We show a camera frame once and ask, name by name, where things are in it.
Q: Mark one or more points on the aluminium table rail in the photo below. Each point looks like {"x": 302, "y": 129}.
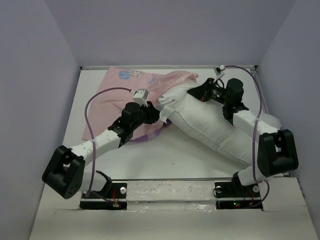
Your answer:
{"x": 254, "y": 72}
{"x": 148, "y": 67}

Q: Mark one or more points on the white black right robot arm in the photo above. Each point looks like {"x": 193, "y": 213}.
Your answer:
{"x": 273, "y": 150}

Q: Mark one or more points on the aluminium right table rail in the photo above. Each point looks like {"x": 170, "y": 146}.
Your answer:
{"x": 254, "y": 72}

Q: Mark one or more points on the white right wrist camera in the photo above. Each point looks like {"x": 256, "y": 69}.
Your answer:
{"x": 219, "y": 70}

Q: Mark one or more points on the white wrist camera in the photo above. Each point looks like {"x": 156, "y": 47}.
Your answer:
{"x": 140, "y": 97}
{"x": 219, "y": 70}

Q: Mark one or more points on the aluminium back table rail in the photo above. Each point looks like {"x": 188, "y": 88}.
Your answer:
{"x": 148, "y": 67}

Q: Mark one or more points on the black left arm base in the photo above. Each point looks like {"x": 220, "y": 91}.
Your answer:
{"x": 112, "y": 196}

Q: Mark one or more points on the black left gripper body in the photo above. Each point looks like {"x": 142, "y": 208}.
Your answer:
{"x": 146, "y": 115}

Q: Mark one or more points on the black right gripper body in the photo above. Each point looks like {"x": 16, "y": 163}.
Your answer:
{"x": 210, "y": 91}

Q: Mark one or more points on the white pillow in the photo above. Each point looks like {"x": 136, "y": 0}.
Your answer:
{"x": 204, "y": 122}

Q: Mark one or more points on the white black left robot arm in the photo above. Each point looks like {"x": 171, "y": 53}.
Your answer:
{"x": 65, "y": 170}

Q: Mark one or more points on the pink printed pillowcase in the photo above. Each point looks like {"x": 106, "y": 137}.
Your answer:
{"x": 106, "y": 107}

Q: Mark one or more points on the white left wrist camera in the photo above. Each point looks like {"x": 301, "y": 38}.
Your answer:
{"x": 140, "y": 97}

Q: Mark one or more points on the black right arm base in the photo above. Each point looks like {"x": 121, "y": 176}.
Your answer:
{"x": 231, "y": 195}

